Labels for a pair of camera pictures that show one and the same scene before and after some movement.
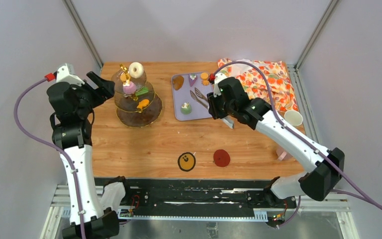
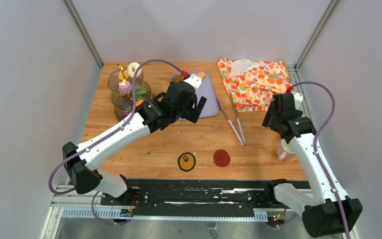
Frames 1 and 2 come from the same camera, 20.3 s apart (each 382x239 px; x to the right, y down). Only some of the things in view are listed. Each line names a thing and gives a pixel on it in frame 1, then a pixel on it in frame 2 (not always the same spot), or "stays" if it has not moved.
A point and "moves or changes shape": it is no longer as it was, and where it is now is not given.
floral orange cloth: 254,81 stays
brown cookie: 177,80 stays
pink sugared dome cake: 130,89 moves or changes shape
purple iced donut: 140,69 stays
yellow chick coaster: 186,162 stays
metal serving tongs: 226,119 moves or changes shape
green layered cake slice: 142,91 stays
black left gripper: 106,86 to 194,114
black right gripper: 212,102 to 268,117
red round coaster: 221,158 stays
